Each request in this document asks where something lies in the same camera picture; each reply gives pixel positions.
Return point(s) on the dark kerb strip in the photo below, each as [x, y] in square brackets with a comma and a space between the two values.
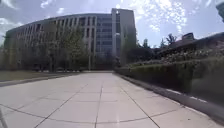
[30, 80]
[186, 100]

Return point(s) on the row of trees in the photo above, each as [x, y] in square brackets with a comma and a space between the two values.
[70, 46]

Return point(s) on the large curved grey building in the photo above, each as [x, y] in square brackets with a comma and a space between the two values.
[103, 30]

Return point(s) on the low dark-roofed building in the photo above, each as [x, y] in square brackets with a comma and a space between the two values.
[200, 41]

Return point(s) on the tree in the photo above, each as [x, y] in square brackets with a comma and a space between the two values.
[128, 46]

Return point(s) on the pale stone slab pavement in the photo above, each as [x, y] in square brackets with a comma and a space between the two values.
[100, 106]

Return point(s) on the green hedge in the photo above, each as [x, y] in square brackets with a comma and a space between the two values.
[160, 74]

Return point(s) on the grass lawn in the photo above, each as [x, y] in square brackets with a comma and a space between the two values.
[20, 75]

